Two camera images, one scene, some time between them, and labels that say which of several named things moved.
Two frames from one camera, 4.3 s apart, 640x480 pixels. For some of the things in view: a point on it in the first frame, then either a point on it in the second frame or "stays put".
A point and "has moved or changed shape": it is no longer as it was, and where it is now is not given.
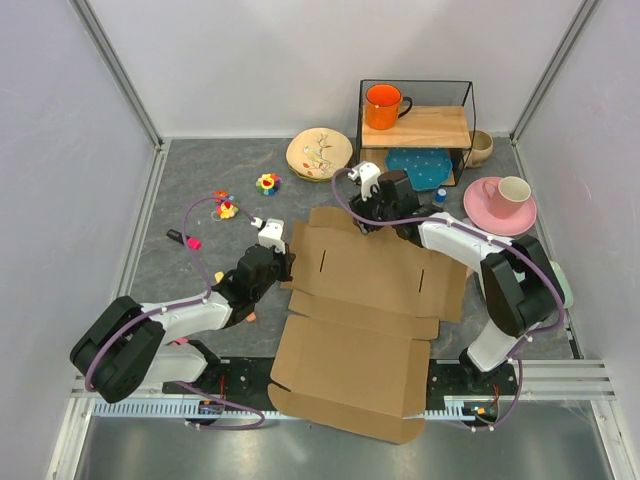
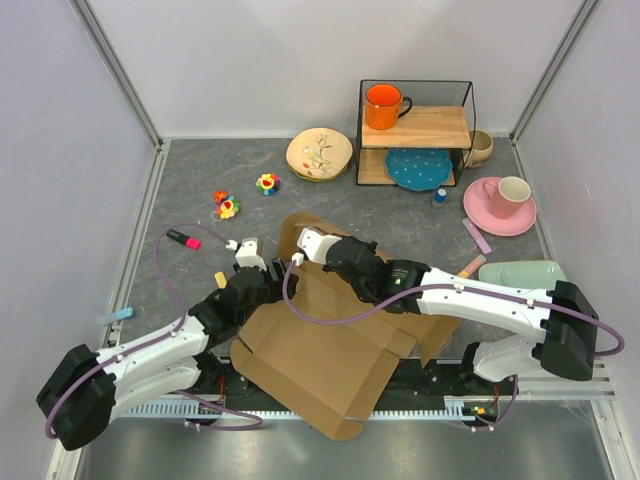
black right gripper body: [373, 207] -> [371, 246]
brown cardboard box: [354, 354] has moved or changed shape
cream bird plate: [316, 154] stays put
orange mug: [382, 106] stays put
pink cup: [508, 196] stays put
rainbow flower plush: [268, 184] stays put
